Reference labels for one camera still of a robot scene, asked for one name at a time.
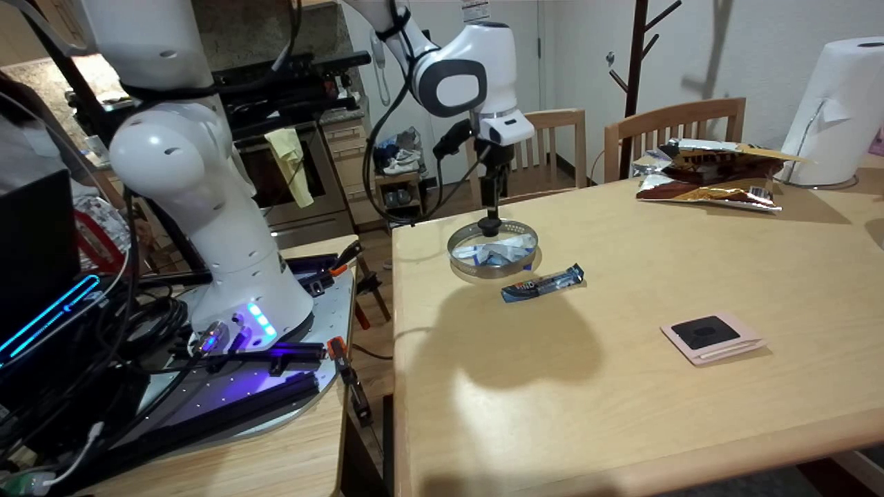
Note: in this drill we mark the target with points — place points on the dark wooden coat rack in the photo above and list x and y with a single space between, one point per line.
642 39

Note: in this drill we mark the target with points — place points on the right wooden chair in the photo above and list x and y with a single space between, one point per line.
691 121

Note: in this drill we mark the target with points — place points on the brown snack bag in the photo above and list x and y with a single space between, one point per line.
716 161

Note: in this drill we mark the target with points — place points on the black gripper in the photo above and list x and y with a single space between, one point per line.
495 161

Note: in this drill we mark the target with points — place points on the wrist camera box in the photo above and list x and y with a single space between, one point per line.
457 135

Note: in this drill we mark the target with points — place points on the robot mounting base plate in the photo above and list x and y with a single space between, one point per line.
235 396

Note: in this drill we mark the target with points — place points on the black monitor with blue light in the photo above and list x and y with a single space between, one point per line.
39 289

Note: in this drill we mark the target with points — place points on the white electric water boiler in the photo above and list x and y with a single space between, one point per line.
837 114

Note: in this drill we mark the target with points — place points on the left wooden chair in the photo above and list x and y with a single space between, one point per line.
550 161

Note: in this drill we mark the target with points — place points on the wooden chair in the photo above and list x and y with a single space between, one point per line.
691 121
550 161

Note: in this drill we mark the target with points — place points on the pink square device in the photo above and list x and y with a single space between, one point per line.
710 339

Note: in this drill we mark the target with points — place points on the blue sachet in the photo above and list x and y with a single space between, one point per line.
497 259

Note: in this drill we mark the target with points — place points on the white plastic-wrapped object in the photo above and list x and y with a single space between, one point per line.
468 249

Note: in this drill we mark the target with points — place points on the dark blue snack bar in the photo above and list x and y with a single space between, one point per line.
543 286

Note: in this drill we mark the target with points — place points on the yellow cloth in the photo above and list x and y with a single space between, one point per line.
289 155

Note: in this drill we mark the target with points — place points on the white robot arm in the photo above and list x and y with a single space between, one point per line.
178 148

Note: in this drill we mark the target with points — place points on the glass pot lid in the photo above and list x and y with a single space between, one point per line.
475 234

